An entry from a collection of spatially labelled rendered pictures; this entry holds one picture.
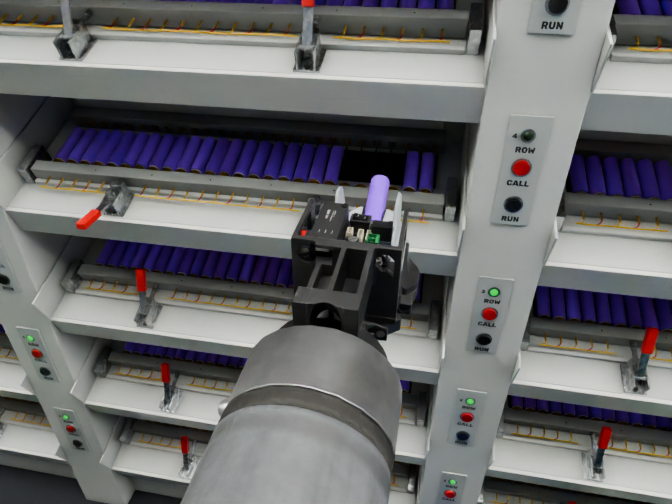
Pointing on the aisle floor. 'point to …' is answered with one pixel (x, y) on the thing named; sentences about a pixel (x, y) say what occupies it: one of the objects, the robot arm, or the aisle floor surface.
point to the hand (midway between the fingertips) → (372, 225)
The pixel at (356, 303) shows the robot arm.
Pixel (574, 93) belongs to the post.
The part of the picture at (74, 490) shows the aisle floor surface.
